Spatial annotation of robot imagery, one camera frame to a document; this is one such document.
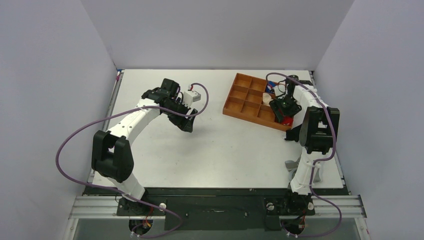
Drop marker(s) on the red underwear white trim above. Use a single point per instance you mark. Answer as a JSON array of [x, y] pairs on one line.
[[287, 121]]

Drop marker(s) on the grey underwear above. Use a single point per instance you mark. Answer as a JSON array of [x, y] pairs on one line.
[[294, 166]]

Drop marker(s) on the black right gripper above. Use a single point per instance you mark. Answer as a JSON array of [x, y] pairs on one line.
[[284, 106]]

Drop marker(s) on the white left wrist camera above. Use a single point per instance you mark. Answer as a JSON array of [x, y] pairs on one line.
[[190, 97]]

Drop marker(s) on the blue rolled underwear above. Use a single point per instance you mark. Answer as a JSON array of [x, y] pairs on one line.
[[270, 87]]

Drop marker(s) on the black underwear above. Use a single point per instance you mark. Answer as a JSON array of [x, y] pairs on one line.
[[293, 134]]

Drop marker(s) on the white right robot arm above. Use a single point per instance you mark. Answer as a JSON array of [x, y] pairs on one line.
[[314, 126]]

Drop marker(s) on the wooden compartment tray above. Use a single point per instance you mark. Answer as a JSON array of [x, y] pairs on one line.
[[244, 102]]

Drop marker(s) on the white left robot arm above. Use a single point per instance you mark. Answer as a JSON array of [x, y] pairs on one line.
[[112, 155]]

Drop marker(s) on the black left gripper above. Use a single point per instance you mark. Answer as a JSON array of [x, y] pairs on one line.
[[185, 124]]

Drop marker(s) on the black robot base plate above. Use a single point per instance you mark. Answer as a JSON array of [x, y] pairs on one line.
[[210, 209]]

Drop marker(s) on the cream rolled underwear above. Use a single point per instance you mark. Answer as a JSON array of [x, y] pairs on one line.
[[266, 99]]

